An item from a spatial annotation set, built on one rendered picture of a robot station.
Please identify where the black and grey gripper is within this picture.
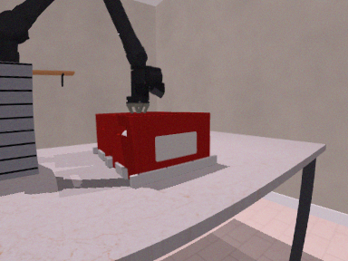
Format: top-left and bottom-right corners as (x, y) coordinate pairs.
(126, 82), (150, 113)

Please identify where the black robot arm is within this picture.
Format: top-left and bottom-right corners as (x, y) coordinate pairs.
(0, 0), (165, 98)

